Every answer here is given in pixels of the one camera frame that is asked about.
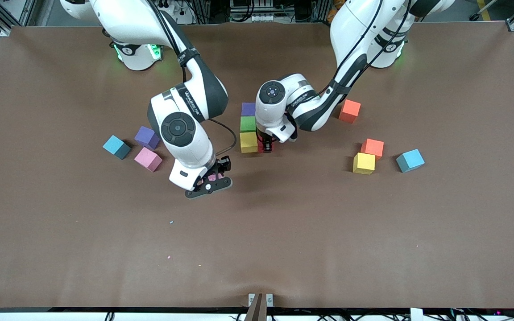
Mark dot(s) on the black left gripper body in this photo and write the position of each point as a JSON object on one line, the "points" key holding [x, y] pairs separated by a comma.
{"points": [[266, 143]]}

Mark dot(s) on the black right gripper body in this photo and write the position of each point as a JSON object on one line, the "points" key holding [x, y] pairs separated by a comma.
{"points": [[222, 164]]}

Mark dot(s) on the red foam cube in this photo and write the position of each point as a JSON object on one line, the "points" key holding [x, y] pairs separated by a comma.
{"points": [[260, 147]]}

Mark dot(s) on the pink foam cube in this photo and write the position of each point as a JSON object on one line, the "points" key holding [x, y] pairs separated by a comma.
{"points": [[148, 159], [216, 177]]}

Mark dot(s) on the yellow foam cube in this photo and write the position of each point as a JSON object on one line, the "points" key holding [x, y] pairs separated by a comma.
{"points": [[364, 163], [248, 142]]}

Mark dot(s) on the green foam cube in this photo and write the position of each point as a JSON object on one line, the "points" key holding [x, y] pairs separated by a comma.
{"points": [[247, 124]]}

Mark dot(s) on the purple foam cube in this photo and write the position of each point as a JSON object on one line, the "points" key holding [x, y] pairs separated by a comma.
{"points": [[143, 136], [248, 109]]}

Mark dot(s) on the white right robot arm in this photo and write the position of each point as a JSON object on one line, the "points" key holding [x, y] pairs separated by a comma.
{"points": [[185, 147]]}

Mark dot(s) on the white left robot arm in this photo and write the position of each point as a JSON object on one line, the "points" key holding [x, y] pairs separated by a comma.
{"points": [[279, 111]]}

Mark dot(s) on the orange foam cube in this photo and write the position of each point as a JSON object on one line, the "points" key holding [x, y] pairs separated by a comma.
{"points": [[350, 111], [372, 148]]}

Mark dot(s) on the blue foam cube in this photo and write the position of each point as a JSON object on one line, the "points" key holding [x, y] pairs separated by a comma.
{"points": [[410, 160], [116, 147]]}

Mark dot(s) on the white vented device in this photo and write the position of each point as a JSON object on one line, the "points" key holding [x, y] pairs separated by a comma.
{"points": [[250, 11]]}

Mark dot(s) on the small white bracket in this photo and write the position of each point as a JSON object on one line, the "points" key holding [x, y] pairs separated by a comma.
{"points": [[269, 300]]}

